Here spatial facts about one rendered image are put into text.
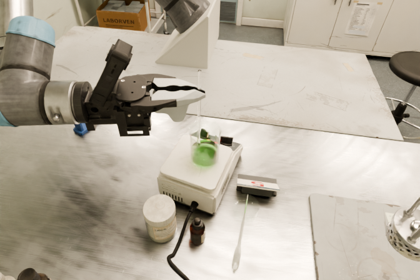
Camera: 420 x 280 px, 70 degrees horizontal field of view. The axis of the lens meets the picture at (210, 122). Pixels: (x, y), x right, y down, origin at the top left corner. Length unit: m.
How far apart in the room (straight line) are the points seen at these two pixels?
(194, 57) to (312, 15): 2.10
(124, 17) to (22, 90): 2.36
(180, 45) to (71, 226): 0.64
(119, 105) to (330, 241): 0.47
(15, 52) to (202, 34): 0.58
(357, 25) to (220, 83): 2.29
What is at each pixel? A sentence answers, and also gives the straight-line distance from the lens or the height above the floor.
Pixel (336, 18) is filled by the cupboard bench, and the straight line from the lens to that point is 3.09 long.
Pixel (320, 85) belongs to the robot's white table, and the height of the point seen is 0.90.
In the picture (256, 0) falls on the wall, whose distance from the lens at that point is 3.57.
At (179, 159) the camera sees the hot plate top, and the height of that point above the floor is 0.99.
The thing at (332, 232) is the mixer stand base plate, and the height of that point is 0.91.
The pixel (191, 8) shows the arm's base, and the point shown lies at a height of 1.08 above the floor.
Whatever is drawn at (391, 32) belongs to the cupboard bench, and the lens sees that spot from 3.26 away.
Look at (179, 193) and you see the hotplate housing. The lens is 0.62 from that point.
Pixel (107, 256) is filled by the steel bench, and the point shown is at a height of 0.90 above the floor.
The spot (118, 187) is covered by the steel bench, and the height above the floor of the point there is 0.90.
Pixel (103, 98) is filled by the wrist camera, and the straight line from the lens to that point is 0.51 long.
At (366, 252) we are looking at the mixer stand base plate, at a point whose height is 0.91.
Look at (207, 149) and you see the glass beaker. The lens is 0.56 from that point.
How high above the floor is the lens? 1.46
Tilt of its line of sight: 42 degrees down
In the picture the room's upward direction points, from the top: 2 degrees clockwise
